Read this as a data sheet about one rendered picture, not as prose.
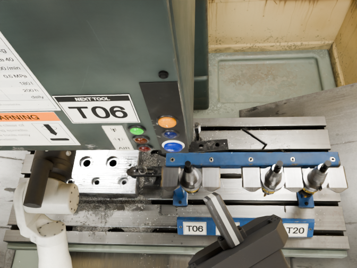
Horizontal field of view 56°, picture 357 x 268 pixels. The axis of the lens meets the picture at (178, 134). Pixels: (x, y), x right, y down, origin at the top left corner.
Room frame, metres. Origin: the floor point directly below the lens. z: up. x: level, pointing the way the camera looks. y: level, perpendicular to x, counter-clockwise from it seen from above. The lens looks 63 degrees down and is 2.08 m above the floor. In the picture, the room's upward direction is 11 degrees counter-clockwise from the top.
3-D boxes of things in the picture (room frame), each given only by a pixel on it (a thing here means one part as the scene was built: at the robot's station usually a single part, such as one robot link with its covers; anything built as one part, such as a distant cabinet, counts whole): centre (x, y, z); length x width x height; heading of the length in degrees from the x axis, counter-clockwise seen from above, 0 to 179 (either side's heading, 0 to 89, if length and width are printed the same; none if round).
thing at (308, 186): (0.24, -0.33, 1.21); 0.06 x 0.06 x 0.03
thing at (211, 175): (0.30, -0.06, 1.21); 0.07 x 0.05 x 0.01; 168
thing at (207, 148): (0.52, -0.04, 0.93); 0.26 x 0.05 x 0.06; 83
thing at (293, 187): (0.25, -0.28, 1.21); 0.07 x 0.05 x 0.01; 168
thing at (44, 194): (0.28, 0.29, 1.42); 0.11 x 0.11 x 0.11; 78
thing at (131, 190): (0.52, 0.30, 0.97); 0.29 x 0.23 x 0.05; 78
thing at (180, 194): (0.37, 0.03, 1.05); 0.10 x 0.05 x 0.30; 168
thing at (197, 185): (0.31, -0.01, 1.21); 0.06 x 0.06 x 0.03
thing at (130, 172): (0.44, 0.14, 0.97); 0.13 x 0.03 x 0.15; 78
